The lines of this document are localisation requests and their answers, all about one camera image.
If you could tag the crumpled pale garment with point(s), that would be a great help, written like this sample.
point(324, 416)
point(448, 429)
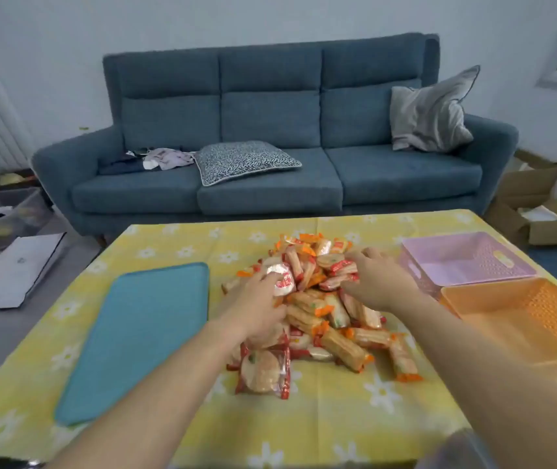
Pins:
point(166, 158)

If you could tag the tall cardboard box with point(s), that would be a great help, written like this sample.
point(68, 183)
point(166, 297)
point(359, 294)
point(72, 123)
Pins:
point(527, 180)

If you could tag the person's right hand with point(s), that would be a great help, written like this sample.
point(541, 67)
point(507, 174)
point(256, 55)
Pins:
point(381, 283)

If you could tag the blue fabric sofa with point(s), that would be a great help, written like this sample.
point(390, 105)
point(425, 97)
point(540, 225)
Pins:
point(268, 117)

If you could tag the pile of snack packets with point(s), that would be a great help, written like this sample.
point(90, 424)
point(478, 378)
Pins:
point(342, 341)

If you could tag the black white patterned cushion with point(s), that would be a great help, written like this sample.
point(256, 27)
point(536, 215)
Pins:
point(244, 161)

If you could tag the orange plastic basket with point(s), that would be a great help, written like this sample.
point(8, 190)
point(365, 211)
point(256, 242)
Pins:
point(503, 327)

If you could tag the round snack packet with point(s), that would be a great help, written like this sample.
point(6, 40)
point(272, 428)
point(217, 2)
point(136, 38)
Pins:
point(284, 282)

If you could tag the person's left forearm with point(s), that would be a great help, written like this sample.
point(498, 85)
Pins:
point(151, 405)

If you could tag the white paper bag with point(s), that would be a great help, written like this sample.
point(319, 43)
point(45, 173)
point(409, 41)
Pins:
point(9, 273)

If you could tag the person's left hand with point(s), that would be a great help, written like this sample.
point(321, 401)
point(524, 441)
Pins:
point(251, 312)

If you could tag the grey cushion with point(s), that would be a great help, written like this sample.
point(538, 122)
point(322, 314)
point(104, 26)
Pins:
point(430, 112)

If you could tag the teal plastic tray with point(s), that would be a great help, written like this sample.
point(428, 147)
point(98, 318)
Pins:
point(136, 337)

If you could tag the pink plastic basket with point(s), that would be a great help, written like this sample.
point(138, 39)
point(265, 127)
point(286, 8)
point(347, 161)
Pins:
point(454, 263)

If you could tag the person's right forearm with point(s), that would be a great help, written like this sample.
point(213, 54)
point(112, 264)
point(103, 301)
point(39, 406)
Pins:
point(479, 376)

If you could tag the yellow round object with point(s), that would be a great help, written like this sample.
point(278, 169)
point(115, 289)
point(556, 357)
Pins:
point(10, 179)

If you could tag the white packing paper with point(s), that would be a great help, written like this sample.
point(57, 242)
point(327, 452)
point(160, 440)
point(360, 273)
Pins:
point(540, 214)

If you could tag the yellow floral tablecloth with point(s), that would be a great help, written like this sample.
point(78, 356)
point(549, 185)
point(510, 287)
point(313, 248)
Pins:
point(332, 424)

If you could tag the grey trousers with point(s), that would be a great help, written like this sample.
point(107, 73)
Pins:
point(454, 451)

